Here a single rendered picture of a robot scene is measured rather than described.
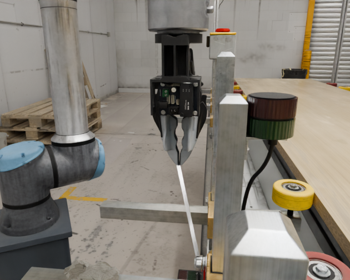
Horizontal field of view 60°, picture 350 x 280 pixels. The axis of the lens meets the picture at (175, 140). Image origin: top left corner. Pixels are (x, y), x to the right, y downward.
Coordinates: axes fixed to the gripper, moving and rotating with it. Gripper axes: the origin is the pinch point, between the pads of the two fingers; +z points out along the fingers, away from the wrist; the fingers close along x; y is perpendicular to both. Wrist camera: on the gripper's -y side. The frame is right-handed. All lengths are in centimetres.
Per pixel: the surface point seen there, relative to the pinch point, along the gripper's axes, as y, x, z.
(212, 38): -36.3, 5.0, -20.9
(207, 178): -58, 5, 29
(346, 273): 15.0, 23.0, 9.6
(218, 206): 12.6, 6.5, 2.5
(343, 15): -244, 116, -47
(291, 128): 13.0, 14.8, -8.7
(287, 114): 13.7, 14.0, -10.5
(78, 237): -113, -78, 99
